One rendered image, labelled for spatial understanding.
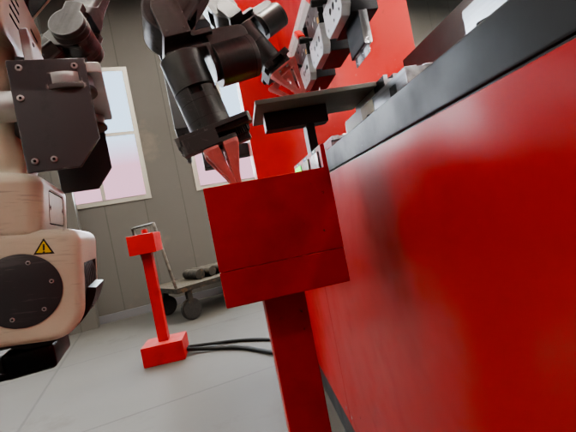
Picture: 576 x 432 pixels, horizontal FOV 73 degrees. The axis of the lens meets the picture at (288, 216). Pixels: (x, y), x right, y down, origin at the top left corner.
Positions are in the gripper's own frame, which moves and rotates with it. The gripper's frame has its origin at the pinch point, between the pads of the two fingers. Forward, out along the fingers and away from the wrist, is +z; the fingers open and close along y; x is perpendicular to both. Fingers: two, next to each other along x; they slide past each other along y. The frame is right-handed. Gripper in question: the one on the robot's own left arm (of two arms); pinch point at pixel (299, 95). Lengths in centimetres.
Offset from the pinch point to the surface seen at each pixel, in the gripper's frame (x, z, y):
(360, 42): -18.4, 0.4, -2.2
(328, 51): -20.4, -6.2, 17.1
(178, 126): 20, -40, 98
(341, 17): -18.9, -6.7, -2.0
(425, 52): -72, 11, 60
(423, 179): 12, 23, -47
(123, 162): 76, -118, 341
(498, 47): 8, 16, -62
